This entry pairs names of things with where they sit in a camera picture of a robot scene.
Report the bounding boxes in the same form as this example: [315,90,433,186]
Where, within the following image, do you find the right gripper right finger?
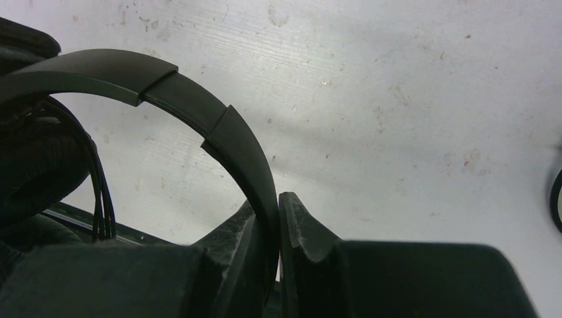
[279,192,536,317]

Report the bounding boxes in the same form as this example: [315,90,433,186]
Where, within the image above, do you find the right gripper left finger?
[1,203,266,317]

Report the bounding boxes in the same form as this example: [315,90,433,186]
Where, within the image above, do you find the small black headphones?
[1,19,279,298]

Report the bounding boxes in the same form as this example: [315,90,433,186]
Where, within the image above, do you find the large black blue headphones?
[549,170,562,233]

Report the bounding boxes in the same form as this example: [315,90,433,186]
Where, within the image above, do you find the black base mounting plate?
[41,201,176,246]

